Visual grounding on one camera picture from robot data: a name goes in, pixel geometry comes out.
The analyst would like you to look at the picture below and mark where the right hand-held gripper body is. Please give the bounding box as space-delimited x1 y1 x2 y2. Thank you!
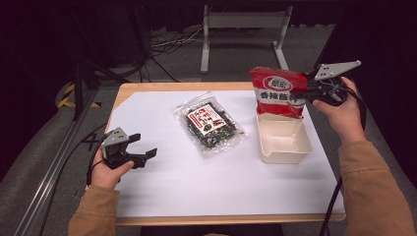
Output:
306 59 362 106

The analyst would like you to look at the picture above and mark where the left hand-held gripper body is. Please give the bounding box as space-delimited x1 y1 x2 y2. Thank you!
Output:
99 127 148 170

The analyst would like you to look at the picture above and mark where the red seasoning packet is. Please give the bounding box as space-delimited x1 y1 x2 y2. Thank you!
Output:
249 66 309 120

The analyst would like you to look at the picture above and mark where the cream plastic storage box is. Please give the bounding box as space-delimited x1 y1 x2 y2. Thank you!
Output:
256 111 313 165

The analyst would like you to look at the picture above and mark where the person's left hand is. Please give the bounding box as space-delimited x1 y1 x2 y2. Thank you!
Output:
89 156 136 191

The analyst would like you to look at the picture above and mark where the person's right hand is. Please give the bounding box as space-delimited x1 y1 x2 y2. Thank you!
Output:
311 76 367 146

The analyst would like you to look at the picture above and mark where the white paper table sheet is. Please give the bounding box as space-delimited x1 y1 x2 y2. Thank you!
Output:
109 89 346 219

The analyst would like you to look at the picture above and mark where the clear bag of dried seaweed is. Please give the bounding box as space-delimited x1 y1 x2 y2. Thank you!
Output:
172 91 249 159

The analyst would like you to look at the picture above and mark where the wooden table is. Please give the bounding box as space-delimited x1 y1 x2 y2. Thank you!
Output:
107 81 347 227

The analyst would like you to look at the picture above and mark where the black tripod stand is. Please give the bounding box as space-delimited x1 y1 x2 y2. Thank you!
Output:
69 48 134 122

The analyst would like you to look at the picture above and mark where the yellow and black hazard tape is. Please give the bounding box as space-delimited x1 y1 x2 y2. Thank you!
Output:
56 83 102 109

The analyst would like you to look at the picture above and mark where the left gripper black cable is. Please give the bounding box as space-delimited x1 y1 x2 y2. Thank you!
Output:
85 130 114 187

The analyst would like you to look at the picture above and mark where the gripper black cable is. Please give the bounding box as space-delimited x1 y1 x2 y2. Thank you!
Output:
318 83 369 236
85 130 114 187

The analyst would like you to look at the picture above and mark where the aluminium floor rail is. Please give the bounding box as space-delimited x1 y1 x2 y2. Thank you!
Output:
12 88 100 236

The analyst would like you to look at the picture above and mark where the white metal table frame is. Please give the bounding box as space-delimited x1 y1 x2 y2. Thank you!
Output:
200 4 295 75

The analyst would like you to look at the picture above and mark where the bundle of floor cables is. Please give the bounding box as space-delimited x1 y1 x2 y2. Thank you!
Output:
137 27 206 84

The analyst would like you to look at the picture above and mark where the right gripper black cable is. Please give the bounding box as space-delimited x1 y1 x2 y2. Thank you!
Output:
318 83 369 236

